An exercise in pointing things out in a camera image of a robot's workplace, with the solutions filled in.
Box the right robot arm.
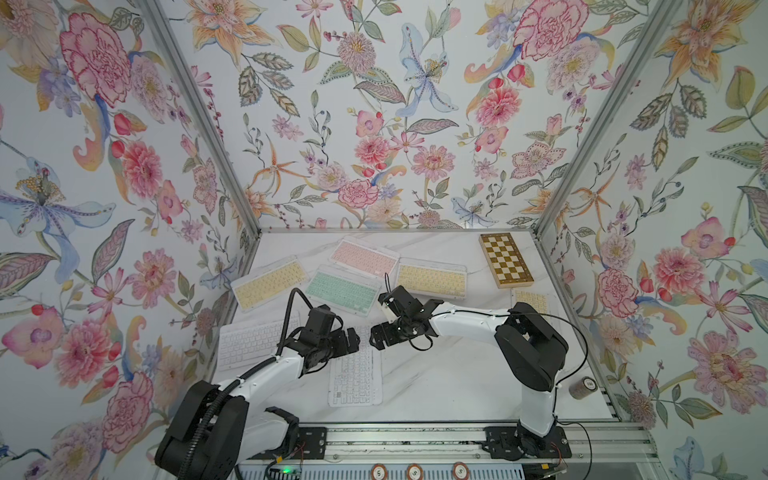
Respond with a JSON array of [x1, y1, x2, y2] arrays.
[[369, 286, 569, 439]]

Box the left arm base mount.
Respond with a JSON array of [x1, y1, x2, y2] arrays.
[[238, 407, 328, 461]]

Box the wooden chessboard box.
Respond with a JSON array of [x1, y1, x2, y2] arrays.
[[479, 233, 534, 289]]

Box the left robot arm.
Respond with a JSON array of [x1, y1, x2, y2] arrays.
[[155, 305, 361, 479]]

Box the aluminium frame post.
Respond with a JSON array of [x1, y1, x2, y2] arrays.
[[531, 0, 677, 240], [137, 0, 261, 240]]

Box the aluminium frame post right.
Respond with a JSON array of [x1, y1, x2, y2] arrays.
[[531, 0, 677, 240]]

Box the tape roll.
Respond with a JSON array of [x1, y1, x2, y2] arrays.
[[568, 376, 598, 400]]

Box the mint green keyboard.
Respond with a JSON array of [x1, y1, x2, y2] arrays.
[[305, 265, 381, 317]]

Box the yellow keyboard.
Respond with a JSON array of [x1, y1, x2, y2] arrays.
[[514, 289, 552, 314], [231, 256, 308, 312], [397, 258, 468, 300]]

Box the aluminium frame post left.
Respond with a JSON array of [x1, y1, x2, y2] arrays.
[[137, 0, 261, 240]]

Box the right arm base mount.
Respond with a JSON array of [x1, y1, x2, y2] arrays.
[[482, 423, 572, 461]]

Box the pink keyboard back left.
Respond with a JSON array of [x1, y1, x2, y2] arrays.
[[329, 237, 400, 279]]

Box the aluminium front rail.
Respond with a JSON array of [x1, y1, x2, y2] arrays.
[[146, 422, 661, 466]]

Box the white keyboard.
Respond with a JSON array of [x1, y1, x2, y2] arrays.
[[328, 331, 383, 408], [217, 322, 283, 371]]

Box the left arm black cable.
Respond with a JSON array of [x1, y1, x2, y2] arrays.
[[275, 287, 316, 355]]

